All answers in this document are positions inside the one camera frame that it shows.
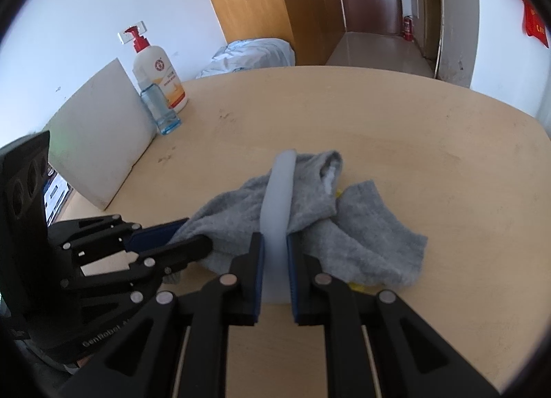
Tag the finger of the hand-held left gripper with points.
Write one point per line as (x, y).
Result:
(150, 236)
(172, 258)

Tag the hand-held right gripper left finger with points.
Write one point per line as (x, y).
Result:
(258, 273)

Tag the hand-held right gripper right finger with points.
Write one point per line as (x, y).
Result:
(293, 277)

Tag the grey sock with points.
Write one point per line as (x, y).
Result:
(232, 217)
(370, 234)

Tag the pale soft strip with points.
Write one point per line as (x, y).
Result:
(277, 200)

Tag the white foam box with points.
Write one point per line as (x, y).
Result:
(103, 135)

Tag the printed paper leaflet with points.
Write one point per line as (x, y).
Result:
(58, 197)

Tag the clear blue liquid bottle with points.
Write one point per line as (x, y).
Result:
(163, 113)

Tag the white bottle with red pump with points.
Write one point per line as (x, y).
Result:
(161, 75)

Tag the light blue bedding bundle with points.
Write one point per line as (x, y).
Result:
(249, 55)

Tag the red fire extinguisher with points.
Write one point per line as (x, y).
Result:
(407, 27)

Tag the white double wall socket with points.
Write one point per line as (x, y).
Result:
(133, 32)

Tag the wooden door frame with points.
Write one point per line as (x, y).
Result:
(443, 14)

